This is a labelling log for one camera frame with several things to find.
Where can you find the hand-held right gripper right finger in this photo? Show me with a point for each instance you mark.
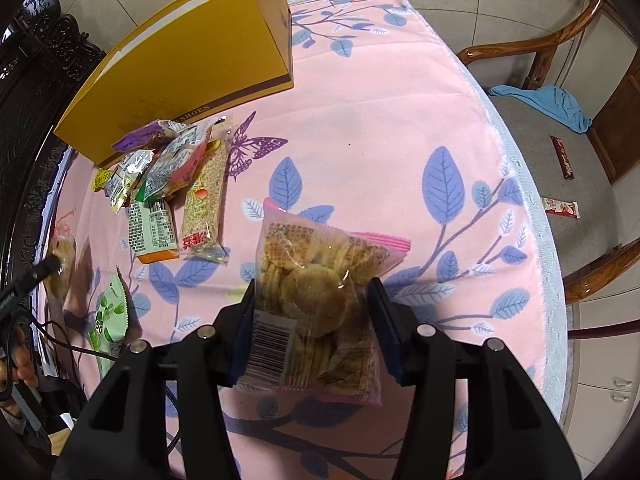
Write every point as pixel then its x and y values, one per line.
pixel 387 340

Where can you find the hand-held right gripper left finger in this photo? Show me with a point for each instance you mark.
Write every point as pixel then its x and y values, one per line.
pixel 245 340

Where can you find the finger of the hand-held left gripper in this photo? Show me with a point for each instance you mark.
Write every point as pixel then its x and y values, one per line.
pixel 42 270

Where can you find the small round bread packet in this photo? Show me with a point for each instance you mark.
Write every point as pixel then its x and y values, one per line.
pixel 65 255

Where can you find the round cracker packet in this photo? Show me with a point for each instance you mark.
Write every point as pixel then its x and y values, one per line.
pixel 310 280

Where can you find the green white small packet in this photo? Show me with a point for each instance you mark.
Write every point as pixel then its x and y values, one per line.
pixel 127 170
pixel 172 162

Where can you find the yellow cardboard box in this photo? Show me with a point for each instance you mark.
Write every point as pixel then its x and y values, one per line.
pixel 200 60

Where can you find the person's left hand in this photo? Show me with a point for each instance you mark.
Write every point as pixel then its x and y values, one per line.
pixel 22 365

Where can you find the green snack packet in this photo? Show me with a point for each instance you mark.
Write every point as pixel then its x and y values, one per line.
pixel 110 315

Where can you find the small yellow snack packet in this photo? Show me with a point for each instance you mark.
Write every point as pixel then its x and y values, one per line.
pixel 101 180

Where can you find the green white orange packet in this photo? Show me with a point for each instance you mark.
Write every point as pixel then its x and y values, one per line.
pixel 152 227

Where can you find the sesame bar packet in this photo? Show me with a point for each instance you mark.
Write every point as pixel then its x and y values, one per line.
pixel 202 200

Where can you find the dark carved wooden furniture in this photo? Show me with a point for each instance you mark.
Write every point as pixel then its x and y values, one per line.
pixel 30 110

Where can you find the purple snack packet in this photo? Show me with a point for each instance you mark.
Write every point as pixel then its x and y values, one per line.
pixel 145 136

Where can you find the pink leaf-print tablecloth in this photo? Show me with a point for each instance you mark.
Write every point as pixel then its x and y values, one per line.
pixel 375 135

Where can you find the white cabinet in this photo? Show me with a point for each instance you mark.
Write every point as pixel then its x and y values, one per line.
pixel 605 350

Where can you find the red white snack packet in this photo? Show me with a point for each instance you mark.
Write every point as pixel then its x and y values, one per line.
pixel 560 206

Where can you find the wooden armchair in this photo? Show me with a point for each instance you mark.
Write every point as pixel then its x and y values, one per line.
pixel 535 150

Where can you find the dark red snack bar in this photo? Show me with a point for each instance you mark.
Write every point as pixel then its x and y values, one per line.
pixel 562 157

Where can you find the blue cloth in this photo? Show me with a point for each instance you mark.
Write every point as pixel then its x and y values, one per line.
pixel 555 102

